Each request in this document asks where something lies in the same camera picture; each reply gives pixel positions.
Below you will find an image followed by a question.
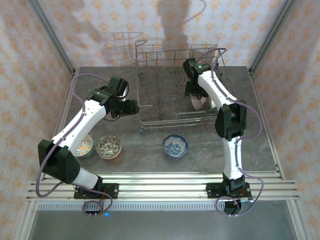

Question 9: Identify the purple striped bowl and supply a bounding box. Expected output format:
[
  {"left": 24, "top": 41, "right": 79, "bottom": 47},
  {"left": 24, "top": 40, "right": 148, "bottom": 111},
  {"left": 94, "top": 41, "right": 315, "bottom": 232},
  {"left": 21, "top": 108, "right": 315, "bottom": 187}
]
[{"left": 189, "top": 96, "right": 207, "bottom": 111}]

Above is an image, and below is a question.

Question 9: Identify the metal wire dish rack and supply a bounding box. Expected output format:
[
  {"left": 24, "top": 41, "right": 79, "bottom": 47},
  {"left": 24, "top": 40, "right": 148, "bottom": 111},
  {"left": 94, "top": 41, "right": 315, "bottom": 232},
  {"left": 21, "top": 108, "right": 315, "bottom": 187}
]
[{"left": 134, "top": 39, "right": 227, "bottom": 135}]

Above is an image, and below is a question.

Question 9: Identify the brown leaf pattern pink bowl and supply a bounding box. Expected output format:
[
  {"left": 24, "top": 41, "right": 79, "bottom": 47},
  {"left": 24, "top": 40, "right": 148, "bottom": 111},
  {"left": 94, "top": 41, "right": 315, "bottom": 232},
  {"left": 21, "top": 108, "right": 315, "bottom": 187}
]
[{"left": 96, "top": 134, "right": 123, "bottom": 160}]

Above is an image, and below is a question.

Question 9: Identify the orange floral patterned bowl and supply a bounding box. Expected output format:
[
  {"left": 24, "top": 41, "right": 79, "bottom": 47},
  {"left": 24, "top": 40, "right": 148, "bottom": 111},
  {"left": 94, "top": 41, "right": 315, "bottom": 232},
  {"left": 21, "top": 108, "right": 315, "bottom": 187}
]
[{"left": 74, "top": 134, "right": 94, "bottom": 158}]

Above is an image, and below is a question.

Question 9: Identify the blue white patterned bowl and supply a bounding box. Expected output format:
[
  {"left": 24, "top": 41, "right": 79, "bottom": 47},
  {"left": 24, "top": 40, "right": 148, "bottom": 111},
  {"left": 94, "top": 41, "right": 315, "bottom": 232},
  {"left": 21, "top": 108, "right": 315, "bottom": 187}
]
[{"left": 162, "top": 134, "right": 189, "bottom": 159}]

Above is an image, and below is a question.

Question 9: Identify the grey metal panel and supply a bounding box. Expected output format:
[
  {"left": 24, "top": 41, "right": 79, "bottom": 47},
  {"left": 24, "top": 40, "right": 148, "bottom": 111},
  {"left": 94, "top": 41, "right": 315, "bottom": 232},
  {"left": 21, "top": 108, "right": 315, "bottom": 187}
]
[{"left": 27, "top": 209, "right": 298, "bottom": 240}]

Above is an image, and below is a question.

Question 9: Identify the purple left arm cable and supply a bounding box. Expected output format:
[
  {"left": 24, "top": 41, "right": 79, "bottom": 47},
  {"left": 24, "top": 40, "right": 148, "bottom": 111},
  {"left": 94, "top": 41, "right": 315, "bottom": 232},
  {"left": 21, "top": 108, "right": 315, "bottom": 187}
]
[{"left": 36, "top": 73, "right": 113, "bottom": 217}]

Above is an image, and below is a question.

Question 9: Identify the aluminium table side rail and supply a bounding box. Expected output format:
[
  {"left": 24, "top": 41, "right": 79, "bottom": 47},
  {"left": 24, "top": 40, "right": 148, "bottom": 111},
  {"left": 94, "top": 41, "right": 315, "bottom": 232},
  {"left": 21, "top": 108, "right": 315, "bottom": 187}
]
[{"left": 39, "top": 69, "right": 80, "bottom": 181}]

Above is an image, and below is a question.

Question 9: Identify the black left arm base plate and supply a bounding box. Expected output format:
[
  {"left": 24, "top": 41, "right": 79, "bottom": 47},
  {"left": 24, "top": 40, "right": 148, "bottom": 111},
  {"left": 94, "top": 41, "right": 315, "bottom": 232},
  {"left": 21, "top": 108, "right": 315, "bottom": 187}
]
[{"left": 73, "top": 183, "right": 120, "bottom": 200}]

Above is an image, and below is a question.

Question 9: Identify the aluminium frame post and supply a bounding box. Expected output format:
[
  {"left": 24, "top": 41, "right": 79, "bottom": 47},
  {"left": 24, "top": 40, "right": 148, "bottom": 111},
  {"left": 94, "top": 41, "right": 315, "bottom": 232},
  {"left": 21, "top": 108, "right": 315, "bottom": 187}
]
[
  {"left": 26, "top": 0, "right": 76, "bottom": 75},
  {"left": 249, "top": 0, "right": 298, "bottom": 73}
]

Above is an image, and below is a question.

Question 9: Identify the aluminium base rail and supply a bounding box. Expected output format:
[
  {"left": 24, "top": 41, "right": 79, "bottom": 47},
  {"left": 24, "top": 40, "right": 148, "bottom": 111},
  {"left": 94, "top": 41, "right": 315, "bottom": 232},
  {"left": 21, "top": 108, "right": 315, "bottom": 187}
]
[{"left": 26, "top": 171, "right": 301, "bottom": 202}]

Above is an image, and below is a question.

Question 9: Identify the grey slotted cable duct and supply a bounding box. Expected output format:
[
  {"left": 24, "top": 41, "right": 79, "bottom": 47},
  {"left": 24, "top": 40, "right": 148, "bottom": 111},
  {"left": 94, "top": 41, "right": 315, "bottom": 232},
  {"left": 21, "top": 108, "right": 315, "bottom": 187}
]
[{"left": 37, "top": 201, "right": 226, "bottom": 211}]

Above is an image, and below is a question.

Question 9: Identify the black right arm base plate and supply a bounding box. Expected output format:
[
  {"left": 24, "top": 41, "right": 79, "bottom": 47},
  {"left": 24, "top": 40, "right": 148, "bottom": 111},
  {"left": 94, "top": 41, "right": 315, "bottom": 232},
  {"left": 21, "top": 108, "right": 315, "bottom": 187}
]
[{"left": 205, "top": 182, "right": 251, "bottom": 200}]

